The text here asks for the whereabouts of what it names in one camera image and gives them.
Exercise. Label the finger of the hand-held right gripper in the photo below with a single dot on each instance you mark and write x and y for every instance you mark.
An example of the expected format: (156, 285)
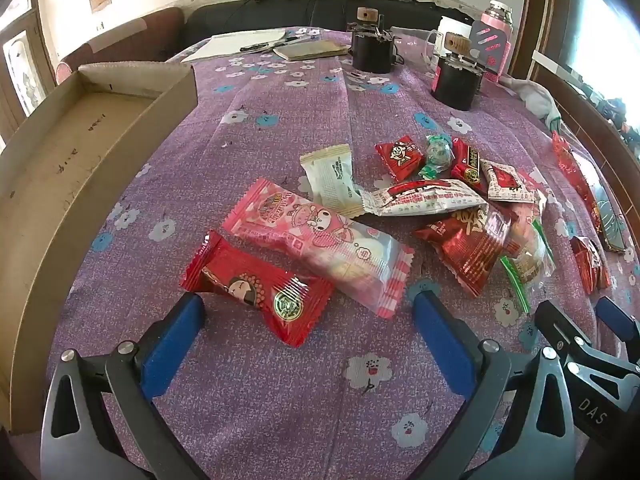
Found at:
(575, 332)
(620, 322)

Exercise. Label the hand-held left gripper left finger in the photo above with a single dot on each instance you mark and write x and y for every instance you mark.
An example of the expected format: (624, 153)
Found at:
(170, 345)

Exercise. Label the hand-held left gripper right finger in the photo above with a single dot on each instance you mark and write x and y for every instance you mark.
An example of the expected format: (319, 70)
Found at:
(442, 345)

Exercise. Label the red packet with girl face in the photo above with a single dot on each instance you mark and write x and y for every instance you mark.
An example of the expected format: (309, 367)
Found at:
(250, 285)

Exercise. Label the pink cartoon snack packet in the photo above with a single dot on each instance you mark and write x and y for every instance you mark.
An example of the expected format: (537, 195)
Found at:
(320, 240)

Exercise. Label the white sachet with red square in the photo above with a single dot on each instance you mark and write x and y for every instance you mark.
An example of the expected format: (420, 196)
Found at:
(507, 182)

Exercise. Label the dark red gold label packet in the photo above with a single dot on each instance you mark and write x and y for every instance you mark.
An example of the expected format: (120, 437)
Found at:
(469, 167)

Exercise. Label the green candy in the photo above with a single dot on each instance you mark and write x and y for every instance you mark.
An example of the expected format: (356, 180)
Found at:
(436, 155)

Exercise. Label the small red cartoon face packet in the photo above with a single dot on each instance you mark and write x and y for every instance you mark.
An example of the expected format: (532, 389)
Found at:
(400, 157)

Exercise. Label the brown cardboard box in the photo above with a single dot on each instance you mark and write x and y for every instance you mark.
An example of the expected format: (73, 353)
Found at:
(65, 175)

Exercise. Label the cream white snack packet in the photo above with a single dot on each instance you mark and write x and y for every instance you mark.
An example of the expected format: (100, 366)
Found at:
(332, 177)

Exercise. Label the clear packet with green edges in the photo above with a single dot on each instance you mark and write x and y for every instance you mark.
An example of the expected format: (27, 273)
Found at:
(527, 260)

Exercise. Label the large shiny red packet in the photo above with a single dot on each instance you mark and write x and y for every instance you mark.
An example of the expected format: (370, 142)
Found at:
(462, 250)

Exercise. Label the dark packet with leaf print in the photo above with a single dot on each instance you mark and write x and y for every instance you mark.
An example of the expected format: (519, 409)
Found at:
(611, 222)

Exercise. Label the purple floral tablecloth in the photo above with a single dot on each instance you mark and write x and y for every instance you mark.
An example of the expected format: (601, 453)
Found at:
(260, 400)

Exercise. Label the long white and red packet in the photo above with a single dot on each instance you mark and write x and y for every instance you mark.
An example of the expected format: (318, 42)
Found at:
(425, 199)

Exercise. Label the flat red patterned packet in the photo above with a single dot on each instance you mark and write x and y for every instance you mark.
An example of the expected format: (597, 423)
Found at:
(570, 170)

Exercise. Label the white cloth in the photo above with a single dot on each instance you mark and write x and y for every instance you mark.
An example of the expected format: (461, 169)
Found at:
(532, 97)

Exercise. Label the black cylinder with wooden knob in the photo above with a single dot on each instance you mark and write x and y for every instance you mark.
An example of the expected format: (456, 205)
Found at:
(372, 52)
(456, 82)

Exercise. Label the pink thermos bottle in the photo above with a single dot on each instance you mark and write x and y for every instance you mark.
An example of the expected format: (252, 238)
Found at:
(495, 42)

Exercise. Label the white paper sheet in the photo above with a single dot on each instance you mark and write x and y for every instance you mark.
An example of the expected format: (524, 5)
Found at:
(225, 45)

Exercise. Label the black pen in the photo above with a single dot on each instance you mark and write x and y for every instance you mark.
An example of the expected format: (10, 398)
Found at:
(265, 45)

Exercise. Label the white mug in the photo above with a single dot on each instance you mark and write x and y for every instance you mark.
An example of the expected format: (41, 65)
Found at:
(450, 27)

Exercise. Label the wooden door with glass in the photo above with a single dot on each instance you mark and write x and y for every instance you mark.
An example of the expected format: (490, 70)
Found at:
(22, 60)

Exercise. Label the brown notebook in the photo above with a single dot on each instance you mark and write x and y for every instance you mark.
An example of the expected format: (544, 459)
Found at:
(312, 50)

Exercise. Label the black sofa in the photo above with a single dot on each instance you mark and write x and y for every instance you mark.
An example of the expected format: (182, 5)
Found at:
(280, 15)

